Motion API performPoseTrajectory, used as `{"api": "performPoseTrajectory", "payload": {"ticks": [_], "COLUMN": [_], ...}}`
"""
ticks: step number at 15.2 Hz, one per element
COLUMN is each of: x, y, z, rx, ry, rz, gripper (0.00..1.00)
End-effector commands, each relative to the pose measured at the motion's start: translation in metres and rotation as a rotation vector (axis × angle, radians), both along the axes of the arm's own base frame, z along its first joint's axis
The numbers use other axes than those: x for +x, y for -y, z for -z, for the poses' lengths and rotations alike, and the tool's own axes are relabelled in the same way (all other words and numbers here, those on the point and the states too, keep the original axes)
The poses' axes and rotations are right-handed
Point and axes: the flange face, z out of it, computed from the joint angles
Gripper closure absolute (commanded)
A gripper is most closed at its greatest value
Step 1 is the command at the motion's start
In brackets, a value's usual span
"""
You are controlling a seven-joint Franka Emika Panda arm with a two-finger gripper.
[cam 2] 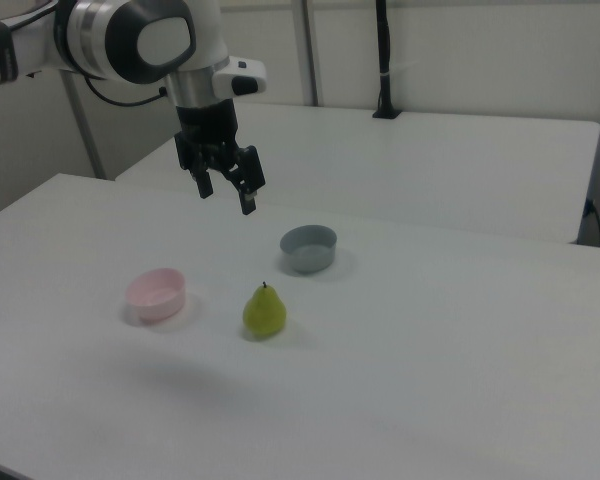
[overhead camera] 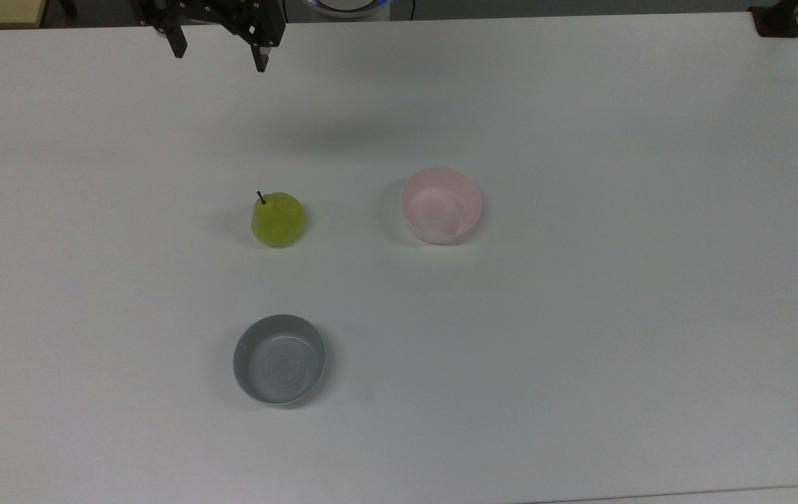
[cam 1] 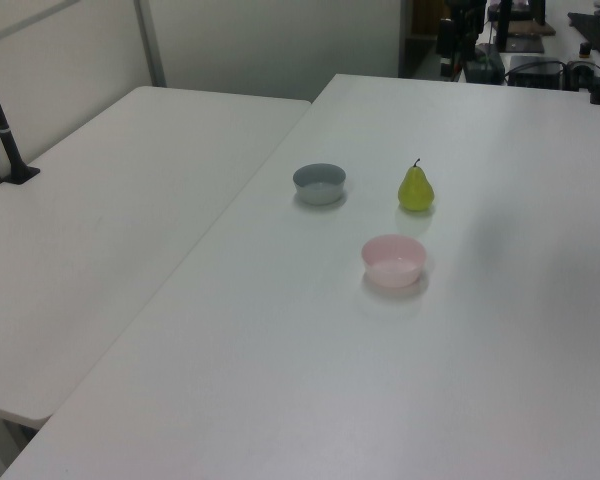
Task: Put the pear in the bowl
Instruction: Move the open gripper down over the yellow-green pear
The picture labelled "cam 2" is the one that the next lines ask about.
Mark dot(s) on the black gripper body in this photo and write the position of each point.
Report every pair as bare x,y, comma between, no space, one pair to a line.
205,127

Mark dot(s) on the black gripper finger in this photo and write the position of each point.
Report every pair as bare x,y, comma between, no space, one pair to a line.
247,172
205,182

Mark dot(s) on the green pear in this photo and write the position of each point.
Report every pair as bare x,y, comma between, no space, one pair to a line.
264,312

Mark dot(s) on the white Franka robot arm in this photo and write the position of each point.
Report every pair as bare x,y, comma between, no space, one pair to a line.
130,40

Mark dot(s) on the grey plastic bowl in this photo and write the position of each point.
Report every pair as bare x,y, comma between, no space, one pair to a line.
307,257

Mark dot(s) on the pink plastic bowl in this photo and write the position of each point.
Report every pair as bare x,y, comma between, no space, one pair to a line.
155,300

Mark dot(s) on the black pole stand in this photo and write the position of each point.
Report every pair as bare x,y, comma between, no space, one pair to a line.
384,60

